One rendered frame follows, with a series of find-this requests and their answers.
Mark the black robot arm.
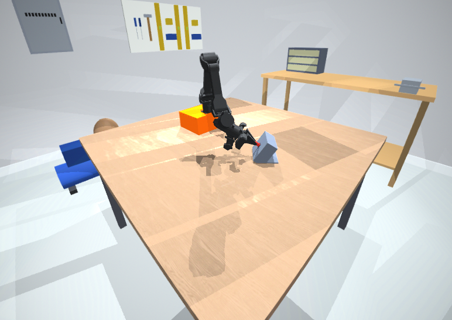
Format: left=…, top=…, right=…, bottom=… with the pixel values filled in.
left=199, top=53, right=235, bottom=150

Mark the light blue sloped panel with square hole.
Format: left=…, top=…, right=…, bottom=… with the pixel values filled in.
left=252, top=131, right=279, bottom=164

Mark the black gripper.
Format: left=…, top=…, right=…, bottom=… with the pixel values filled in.
left=225, top=122, right=257, bottom=150

